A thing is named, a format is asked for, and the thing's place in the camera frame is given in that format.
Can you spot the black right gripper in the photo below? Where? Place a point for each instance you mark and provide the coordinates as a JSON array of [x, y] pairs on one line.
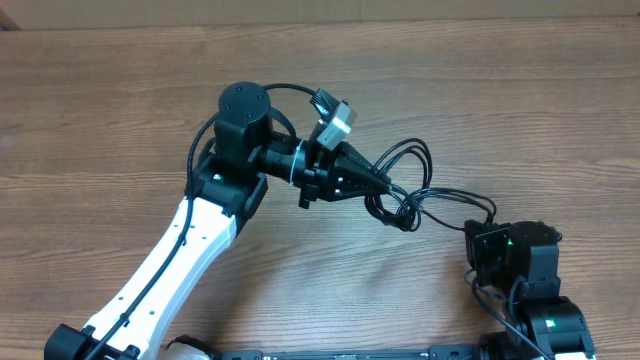
[[478, 239]]

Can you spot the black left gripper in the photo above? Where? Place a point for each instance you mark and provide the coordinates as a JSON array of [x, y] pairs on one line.
[[323, 173]]

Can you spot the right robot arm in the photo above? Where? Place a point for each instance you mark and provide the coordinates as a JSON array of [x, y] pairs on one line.
[[516, 282]]

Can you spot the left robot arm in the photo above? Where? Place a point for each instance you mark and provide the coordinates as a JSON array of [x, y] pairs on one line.
[[226, 181]]

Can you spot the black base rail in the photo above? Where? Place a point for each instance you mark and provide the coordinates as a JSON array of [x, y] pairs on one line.
[[435, 352]]

